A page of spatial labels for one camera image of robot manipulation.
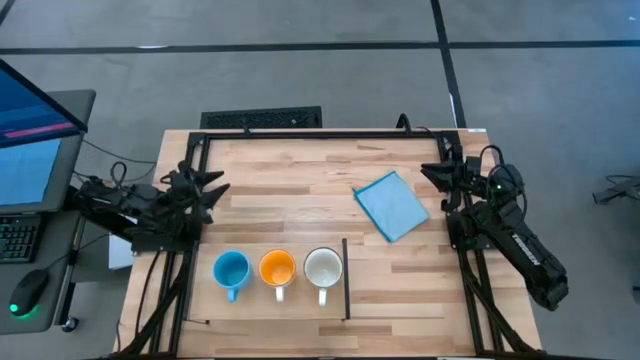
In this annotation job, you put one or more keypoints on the white box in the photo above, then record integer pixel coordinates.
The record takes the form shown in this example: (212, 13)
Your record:
(120, 252)

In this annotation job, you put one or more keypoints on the black desk caster wheel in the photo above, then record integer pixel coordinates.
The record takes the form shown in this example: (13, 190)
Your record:
(70, 324)

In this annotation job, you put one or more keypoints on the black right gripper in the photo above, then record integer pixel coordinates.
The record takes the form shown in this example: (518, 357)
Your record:
(465, 177)

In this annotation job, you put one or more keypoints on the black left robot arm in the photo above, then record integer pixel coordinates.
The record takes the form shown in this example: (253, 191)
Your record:
(135, 205)

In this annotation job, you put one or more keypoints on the light blue cloth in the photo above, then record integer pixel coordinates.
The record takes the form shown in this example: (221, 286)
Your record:
(392, 205)

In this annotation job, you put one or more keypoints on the black floor grate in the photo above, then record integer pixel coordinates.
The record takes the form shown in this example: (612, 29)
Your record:
(260, 119)

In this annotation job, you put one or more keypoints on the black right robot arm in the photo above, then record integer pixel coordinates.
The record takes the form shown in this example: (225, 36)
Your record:
(520, 245)

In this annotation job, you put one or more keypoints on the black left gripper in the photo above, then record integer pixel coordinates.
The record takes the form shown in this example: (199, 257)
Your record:
(185, 192)

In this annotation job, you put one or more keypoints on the mug with white inside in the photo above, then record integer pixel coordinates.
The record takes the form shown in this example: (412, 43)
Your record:
(322, 267)

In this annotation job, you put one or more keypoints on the black aluminium table frame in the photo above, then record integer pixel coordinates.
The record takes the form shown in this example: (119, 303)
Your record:
(325, 135)

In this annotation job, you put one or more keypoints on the grey desk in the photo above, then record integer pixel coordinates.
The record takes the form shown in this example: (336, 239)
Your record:
(52, 250)

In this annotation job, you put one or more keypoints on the black computer mouse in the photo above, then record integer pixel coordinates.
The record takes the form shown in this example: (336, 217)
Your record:
(29, 290)

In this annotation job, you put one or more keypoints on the black keyboard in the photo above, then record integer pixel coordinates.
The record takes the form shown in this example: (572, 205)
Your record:
(17, 240)

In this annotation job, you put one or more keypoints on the wooden shelf with black frame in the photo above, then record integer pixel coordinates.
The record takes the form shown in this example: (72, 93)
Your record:
(345, 280)

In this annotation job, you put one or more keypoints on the blue mug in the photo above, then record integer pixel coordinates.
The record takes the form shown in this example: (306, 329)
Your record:
(231, 270)

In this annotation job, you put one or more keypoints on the tilted blue-screen monitor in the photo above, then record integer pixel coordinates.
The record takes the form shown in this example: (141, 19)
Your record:
(30, 110)

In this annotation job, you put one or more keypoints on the grey-framed blue-screen monitor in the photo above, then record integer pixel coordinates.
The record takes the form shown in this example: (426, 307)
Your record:
(25, 172)

